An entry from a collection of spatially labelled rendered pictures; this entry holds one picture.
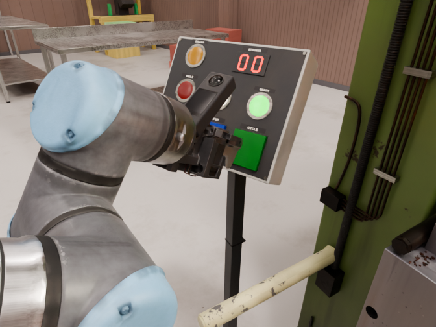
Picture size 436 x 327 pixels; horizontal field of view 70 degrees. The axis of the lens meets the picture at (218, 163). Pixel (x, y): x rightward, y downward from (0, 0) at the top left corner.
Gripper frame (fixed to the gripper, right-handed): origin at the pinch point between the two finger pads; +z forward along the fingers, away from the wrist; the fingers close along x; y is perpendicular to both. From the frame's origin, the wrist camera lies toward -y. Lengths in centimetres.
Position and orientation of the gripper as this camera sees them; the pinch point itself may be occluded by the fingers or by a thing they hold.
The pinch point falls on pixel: (235, 141)
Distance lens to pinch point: 60.7
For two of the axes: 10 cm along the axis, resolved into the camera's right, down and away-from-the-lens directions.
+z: 4.8, 0.9, 8.7
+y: -2.9, 9.6, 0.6
